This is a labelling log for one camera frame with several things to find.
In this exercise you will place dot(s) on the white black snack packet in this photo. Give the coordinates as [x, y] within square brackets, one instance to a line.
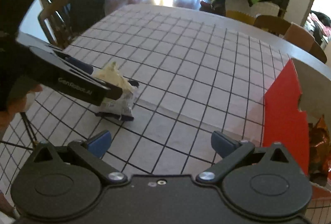
[120, 109]

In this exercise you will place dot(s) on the wooden chair with black cloth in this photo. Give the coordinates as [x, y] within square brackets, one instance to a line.
[64, 20]

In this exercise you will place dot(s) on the dark red foil chip bag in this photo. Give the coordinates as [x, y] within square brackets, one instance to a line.
[319, 152]

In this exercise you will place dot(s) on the person left hand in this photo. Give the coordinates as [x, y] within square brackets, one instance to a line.
[17, 106]

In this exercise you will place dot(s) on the wooden chair far right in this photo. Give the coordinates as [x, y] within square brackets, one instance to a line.
[292, 33]

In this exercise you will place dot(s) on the cream white snack bag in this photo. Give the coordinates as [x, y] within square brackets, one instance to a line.
[112, 75]

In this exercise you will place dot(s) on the red white cardboard box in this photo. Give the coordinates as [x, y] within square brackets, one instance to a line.
[299, 96]

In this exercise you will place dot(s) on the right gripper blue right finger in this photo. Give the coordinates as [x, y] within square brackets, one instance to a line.
[232, 153]

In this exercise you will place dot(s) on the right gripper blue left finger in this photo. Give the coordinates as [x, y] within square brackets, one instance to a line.
[88, 154]

